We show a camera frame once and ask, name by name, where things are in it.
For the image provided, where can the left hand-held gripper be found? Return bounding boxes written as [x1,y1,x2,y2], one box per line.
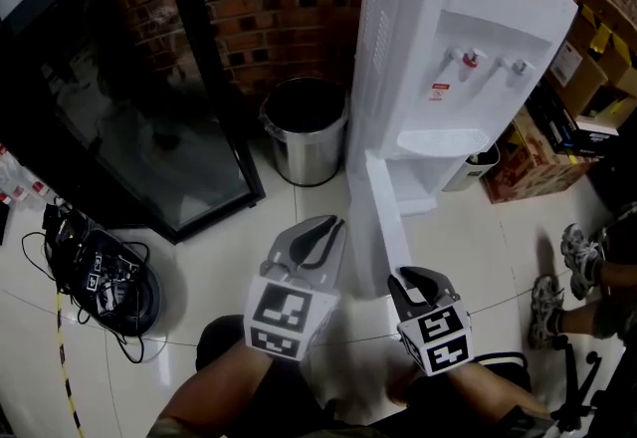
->
[243,215,347,362]

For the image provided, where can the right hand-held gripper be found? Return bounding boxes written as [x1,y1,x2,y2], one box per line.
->
[387,266,474,378]

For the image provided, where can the white cabinet door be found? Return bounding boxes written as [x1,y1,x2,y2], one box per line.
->
[365,149,414,278]

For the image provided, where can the person's right forearm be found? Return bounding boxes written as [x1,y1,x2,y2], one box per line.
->
[444,361,549,427]

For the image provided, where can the black glass-door fridge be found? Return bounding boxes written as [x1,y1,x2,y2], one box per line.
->
[0,0,268,246]

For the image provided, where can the white water dispenser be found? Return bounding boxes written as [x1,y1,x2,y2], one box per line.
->
[345,0,581,301]

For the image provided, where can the pack of water bottles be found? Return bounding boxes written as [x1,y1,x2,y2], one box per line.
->
[0,143,53,214]

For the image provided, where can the stainless steel trash can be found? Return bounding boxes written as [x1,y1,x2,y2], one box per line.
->
[260,77,350,188]

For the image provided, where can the person's black shoe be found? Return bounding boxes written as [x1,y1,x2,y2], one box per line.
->
[469,350,531,393]
[195,315,248,373]

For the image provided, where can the small white waste bin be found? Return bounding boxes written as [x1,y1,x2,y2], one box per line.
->
[441,141,502,194]

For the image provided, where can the person's black shorts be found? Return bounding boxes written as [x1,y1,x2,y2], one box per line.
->
[237,359,554,438]

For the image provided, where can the brown printed cardboard box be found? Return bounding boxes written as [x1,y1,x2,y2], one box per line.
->
[481,106,599,205]

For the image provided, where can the black tripod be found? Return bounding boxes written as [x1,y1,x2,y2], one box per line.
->
[548,332,629,434]

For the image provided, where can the black flat box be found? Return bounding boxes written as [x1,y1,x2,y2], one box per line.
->
[526,77,621,159]

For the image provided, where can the open plain cardboard box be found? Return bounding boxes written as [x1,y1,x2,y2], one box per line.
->
[545,0,637,119]

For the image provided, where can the yellow black striped tape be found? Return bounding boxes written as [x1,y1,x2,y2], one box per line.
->
[53,290,85,438]

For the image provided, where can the black round device with cables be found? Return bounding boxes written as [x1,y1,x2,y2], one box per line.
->
[20,202,163,365]

